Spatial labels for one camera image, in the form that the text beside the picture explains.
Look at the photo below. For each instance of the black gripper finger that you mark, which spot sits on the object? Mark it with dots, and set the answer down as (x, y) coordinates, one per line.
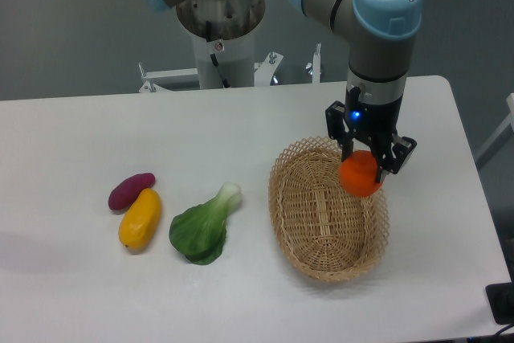
(391, 152)
(337, 131)

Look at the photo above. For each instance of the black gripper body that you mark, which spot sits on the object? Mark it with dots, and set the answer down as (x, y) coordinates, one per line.
(371, 122)

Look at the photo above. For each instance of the orange fruit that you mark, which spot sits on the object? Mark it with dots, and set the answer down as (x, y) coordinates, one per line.
(357, 174)

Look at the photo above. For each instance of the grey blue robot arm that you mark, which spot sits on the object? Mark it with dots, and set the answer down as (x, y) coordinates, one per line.
(380, 35)

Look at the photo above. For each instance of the woven wicker basket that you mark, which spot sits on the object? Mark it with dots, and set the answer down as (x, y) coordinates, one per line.
(324, 232)

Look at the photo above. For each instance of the black device at edge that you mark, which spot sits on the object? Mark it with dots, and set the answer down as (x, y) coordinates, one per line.
(500, 298)

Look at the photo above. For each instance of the green bok choy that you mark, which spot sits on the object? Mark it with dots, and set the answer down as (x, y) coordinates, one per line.
(199, 233)

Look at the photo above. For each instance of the yellow mango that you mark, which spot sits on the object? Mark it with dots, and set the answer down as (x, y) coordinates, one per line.
(139, 224)

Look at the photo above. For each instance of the purple sweet potato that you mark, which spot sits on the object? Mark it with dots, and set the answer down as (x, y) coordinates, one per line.
(127, 192)

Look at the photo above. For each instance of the white metal base frame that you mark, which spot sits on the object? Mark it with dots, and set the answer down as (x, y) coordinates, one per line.
(264, 74)

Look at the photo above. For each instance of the white frame at right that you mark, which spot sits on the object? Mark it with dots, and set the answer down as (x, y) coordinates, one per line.
(499, 137)

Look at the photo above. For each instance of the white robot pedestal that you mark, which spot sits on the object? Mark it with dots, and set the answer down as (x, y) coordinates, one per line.
(223, 37)

